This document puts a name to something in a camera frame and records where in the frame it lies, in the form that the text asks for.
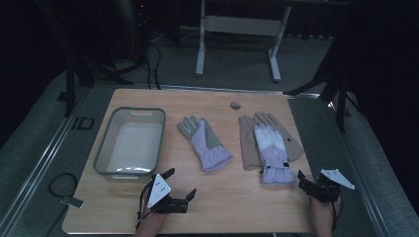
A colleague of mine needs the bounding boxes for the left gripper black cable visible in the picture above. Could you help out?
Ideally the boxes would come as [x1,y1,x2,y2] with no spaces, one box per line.
[134,182,155,231]

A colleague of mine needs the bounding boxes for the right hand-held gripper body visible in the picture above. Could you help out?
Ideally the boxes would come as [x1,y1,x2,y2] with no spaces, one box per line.
[303,168,357,203]

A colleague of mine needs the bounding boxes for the black tripod stand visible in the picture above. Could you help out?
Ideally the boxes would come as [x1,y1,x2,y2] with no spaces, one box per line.
[34,0,134,119]
[284,33,353,133]

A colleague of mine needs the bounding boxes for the black floor cables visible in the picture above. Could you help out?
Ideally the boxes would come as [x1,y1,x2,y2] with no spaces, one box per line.
[143,41,163,91]

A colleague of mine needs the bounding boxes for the small grey flat tag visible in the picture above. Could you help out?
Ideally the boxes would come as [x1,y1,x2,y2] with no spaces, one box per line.
[59,196,86,209]

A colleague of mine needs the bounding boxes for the white desk frame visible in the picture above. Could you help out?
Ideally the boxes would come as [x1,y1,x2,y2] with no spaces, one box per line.
[195,0,293,83]

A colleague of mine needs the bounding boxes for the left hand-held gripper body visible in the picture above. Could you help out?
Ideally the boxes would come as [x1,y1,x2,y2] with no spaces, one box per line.
[146,173,189,214]

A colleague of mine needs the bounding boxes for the plain beige glove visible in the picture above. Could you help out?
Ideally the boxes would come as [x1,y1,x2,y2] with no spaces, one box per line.
[237,115,264,172]

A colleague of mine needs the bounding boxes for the dark computer tower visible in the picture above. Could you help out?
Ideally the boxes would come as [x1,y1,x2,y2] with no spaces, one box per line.
[129,0,153,67]

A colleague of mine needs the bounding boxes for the purple glove with grey palm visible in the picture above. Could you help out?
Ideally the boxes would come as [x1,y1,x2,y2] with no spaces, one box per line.
[177,115,233,173]

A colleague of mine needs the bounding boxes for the person's left hand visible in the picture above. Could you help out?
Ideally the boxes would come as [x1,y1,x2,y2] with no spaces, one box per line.
[140,200,168,229]

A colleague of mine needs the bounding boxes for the grey plastic bin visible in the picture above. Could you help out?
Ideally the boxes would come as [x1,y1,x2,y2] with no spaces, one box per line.
[93,107,167,183]

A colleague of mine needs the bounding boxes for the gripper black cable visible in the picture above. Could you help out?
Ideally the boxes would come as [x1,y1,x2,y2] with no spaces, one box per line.
[330,197,344,233]
[134,182,155,231]

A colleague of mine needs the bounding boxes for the black cable loop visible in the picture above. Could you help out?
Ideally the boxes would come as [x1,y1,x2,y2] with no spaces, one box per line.
[48,172,79,198]

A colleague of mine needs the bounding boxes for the purple and white ski glove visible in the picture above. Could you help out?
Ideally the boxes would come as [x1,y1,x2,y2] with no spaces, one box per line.
[253,123,296,186]

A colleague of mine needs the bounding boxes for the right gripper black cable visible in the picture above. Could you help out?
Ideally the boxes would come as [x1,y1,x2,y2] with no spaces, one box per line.
[330,197,344,233]

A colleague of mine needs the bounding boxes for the beige glove with button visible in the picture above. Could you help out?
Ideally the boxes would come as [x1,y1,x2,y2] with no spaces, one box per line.
[252,112,304,163]

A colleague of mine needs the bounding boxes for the metal floor rail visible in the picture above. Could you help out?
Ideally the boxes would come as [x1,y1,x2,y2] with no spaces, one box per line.
[0,88,91,236]
[327,98,394,237]

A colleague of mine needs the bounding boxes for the person's right hand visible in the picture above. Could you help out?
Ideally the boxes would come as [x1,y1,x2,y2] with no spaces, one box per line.
[310,196,343,225]

